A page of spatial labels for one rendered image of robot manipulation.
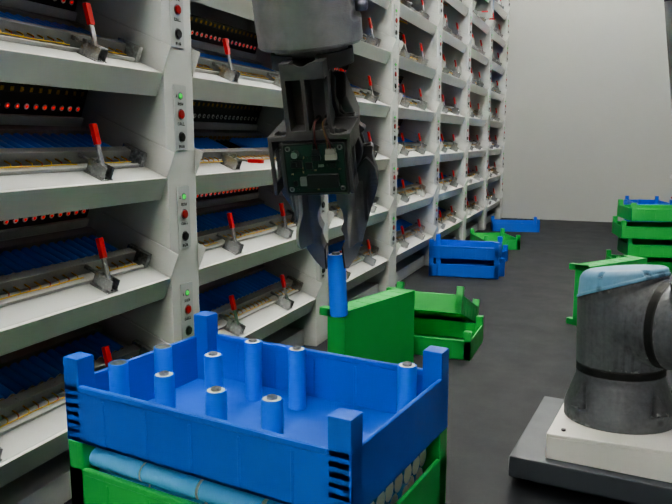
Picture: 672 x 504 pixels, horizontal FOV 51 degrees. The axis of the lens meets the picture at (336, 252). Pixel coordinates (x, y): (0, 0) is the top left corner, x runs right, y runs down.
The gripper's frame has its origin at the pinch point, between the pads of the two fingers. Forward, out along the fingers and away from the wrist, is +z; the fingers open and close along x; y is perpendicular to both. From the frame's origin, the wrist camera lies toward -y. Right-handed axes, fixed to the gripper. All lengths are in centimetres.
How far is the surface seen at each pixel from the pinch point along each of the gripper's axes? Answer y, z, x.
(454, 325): -123, 79, 10
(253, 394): 4.4, 14.3, -9.4
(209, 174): -69, 13, -39
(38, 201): -26, 2, -49
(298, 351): 4.6, 8.8, -3.9
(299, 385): 5.5, 12.2, -4.0
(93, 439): 16.2, 11.0, -20.8
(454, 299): -118, 68, 10
